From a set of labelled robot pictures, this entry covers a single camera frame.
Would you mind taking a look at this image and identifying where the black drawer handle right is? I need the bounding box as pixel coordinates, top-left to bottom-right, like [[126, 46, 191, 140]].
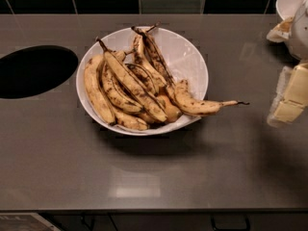
[[211, 216, 251, 231]]

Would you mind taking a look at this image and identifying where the black drawer handle left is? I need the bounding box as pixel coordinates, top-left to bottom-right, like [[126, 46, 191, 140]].
[[81, 215, 95, 231]]

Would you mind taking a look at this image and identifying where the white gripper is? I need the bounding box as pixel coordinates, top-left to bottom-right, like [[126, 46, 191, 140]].
[[267, 64, 308, 128]]

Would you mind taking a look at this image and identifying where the leftmost yellow banana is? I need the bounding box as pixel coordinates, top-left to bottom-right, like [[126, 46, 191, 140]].
[[84, 55, 116, 125]]

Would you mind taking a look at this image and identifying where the long central spotted banana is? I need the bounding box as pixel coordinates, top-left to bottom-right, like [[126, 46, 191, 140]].
[[96, 38, 167, 122]]

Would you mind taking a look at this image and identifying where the dark spotted back banana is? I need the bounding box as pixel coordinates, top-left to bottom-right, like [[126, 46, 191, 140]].
[[131, 22, 175, 104]]

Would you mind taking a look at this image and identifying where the back curved yellow banana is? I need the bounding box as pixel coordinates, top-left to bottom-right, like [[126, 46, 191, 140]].
[[133, 34, 167, 89]]

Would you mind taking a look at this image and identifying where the black round sink hole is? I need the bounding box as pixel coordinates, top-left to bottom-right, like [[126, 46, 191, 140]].
[[0, 45, 78, 99]]

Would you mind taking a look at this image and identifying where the small middle dark banana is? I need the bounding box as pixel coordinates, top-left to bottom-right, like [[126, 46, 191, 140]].
[[126, 64, 159, 95]]

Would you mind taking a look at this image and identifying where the orange bottom banana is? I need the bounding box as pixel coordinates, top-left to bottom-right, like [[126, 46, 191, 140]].
[[138, 92, 182, 124]]

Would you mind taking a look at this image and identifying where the black drawer handle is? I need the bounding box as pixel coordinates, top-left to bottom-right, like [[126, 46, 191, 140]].
[[81, 215, 95, 231], [211, 216, 251, 231]]

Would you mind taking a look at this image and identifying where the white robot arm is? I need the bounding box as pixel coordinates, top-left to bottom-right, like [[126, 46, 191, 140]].
[[267, 0, 308, 127]]

